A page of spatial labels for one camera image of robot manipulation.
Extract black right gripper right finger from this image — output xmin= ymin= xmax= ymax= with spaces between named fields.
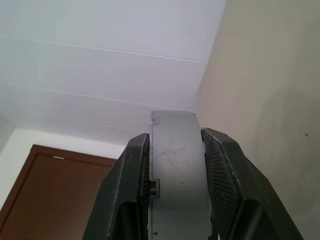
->
xmin=201 ymin=127 xmax=305 ymax=240

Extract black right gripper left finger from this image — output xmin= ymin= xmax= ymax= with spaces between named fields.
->
xmin=82 ymin=132 xmax=152 ymax=240

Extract round grey motor housing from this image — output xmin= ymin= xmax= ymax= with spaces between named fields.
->
xmin=149 ymin=110 xmax=213 ymax=240

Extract round grey ribbed lid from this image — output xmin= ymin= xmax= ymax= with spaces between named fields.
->
xmin=148 ymin=110 xmax=161 ymax=240

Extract brown wooden door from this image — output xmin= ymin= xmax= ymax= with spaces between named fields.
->
xmin=0 ymin=144 xmax=118 ymax=240

